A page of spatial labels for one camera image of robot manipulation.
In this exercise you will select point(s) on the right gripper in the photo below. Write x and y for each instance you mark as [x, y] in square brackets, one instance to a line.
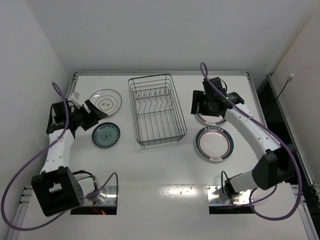
[197, 102]

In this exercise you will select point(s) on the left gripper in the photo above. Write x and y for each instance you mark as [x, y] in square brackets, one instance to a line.
[88, 114]

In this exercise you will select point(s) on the white plate dark rim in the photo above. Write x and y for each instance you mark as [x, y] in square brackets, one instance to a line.
[108, 101]

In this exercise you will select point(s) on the blue floral green plate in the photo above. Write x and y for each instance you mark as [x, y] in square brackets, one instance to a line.
[106, 135]

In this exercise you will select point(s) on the red green rimmed plate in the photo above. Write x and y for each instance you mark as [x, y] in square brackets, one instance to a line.
[211, 120]

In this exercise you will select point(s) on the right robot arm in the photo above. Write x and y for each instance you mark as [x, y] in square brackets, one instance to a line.
[275, 160]

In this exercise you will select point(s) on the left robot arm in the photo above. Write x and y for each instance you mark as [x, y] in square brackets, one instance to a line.
[56, 187]

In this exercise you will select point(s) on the wire dish rack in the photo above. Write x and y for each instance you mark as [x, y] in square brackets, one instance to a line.
[156, 110]

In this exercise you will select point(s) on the aluminium table frame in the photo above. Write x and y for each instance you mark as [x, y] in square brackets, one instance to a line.
[162, 188]

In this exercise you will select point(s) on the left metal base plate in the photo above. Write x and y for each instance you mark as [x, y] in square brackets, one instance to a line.
[106, 198]

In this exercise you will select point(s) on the metal base plate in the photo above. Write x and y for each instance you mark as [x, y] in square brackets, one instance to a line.
[106, 198]
[216, 198]

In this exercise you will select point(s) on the black cable white plug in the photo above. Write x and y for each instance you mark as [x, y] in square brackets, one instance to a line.
[288, 80]

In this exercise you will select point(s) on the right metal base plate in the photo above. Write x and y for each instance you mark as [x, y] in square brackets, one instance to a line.
[216, 198]

